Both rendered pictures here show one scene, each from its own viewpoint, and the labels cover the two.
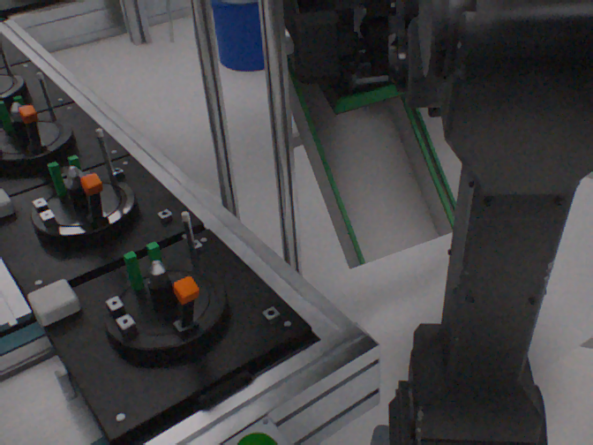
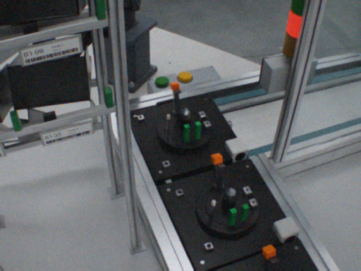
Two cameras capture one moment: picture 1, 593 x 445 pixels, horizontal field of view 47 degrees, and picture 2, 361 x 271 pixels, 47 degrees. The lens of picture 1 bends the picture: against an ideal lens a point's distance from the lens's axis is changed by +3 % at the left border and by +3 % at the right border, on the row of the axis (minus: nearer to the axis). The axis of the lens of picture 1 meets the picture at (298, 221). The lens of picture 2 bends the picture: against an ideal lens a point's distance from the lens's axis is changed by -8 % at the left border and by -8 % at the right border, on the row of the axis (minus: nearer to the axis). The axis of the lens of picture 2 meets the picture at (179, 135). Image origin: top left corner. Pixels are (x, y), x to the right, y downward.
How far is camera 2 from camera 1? 1.40 m
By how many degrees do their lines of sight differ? 97
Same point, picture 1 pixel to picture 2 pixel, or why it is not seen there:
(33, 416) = (242, 134)
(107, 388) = (211, 109)
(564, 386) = not seen: hidden behind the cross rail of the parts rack
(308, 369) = (133, 106)
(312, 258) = (96, 212)
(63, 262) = (236, 176)
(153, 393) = (193, 104)
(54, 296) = (235, 143)
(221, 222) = (146, 194)
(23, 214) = (266, 223)
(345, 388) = not seen: hidden behind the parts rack
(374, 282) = (74, 185)
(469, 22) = not seen: outside the picture
